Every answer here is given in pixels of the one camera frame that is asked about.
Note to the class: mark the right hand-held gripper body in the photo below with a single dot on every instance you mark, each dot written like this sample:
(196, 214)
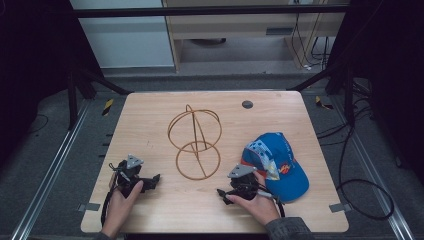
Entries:
(243, 183)

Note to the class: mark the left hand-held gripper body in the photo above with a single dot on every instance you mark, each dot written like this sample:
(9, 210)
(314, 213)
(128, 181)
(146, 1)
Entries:
(128, 173)

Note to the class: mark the blue baseball cap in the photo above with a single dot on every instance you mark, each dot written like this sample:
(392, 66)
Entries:
(283, 156)

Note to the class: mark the person's right hand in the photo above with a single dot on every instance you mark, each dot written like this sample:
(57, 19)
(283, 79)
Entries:
(260, 206)

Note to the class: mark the person's left hand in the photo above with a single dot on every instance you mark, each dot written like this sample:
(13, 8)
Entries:
(118, 208)

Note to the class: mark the grey tape piece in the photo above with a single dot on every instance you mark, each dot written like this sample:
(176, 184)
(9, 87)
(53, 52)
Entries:
(340, 207)
(89, 207)

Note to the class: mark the yellow black striped tape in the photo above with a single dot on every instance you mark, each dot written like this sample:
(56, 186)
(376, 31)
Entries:
(321, 102)
(107, 106)

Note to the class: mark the grey table grommet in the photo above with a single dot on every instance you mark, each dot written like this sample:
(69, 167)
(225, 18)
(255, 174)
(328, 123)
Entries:
(247, 104)

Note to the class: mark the white cabinet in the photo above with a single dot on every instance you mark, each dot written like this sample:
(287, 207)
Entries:
(126, 40)

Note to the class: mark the dark curtain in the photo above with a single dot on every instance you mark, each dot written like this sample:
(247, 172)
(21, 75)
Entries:
(393, 66)
(33, 66)

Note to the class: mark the light wooden desk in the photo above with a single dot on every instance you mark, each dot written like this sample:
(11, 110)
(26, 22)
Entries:
(233, 25)

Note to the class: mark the metal floor rail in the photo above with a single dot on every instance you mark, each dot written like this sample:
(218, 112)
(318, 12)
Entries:
(50, 173)
(372, 170)

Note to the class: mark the black frame leg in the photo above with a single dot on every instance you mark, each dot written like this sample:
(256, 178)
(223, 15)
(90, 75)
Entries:
(71, 100)
(348, 96)

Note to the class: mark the black frame crossbar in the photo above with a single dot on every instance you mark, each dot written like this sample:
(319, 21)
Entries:
(200, 11)

